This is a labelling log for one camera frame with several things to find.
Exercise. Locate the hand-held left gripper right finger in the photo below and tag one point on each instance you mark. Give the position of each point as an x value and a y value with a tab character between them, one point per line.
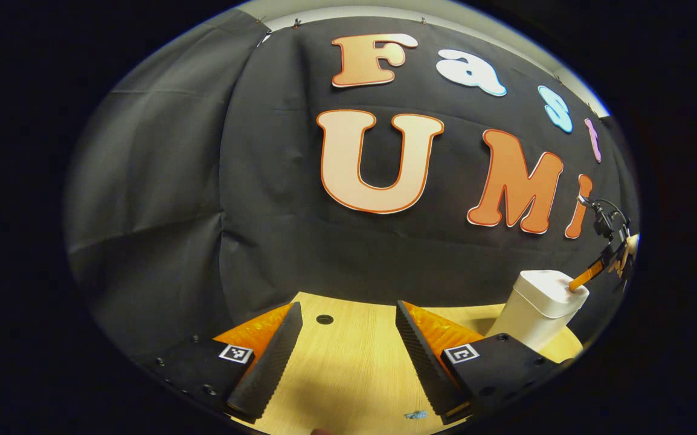
424	356

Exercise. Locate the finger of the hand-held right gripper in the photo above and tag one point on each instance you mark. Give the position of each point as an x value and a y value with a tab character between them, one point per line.
587	278

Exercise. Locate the white desktop garbage bin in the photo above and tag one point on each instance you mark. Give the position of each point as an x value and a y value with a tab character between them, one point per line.
536	308

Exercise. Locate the black backdrop cloth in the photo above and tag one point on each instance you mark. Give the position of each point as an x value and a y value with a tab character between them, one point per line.
234	211

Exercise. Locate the blue paper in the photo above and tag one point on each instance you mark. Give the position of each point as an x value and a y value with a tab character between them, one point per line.
415	414

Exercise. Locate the wooden desktop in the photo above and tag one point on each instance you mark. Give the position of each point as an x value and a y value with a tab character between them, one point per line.
348	374

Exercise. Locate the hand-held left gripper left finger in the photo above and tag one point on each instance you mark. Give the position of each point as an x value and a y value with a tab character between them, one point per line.
276	356

